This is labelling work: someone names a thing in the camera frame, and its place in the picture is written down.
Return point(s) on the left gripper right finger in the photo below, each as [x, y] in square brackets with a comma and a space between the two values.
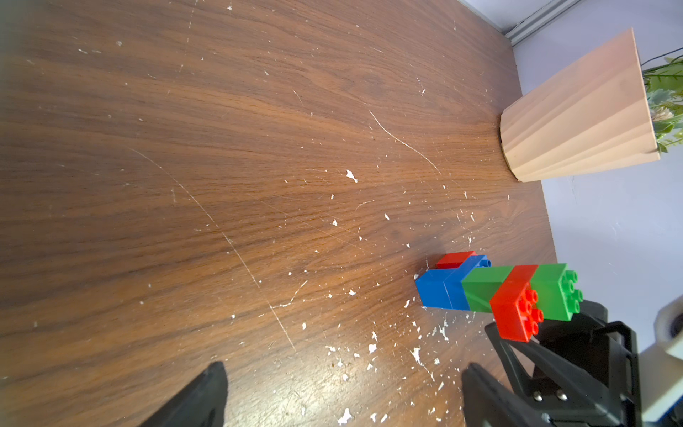
[488, 403]

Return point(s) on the green white artificial flowers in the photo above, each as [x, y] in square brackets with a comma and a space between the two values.
[662, 77]

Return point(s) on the blue long lego brick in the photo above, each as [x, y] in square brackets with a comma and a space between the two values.
[473, 262]

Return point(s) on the green small lego brick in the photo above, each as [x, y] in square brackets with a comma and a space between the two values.
[558, 297]
[481, 285]

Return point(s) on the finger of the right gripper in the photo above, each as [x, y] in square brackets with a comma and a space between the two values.
[592, 316]
[578, 373]

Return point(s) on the beige ribbed flower pot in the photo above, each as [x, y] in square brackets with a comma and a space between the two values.
[591, 117]

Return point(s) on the red small lego brick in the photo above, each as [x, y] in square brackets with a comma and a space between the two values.
[454, 260]

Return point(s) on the red long lego brick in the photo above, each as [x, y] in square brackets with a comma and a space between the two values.
[514, 306]

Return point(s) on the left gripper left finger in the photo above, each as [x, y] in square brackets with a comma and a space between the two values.
[200, 403]

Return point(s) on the blue small lego brick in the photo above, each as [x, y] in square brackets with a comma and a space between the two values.
[443, 289]

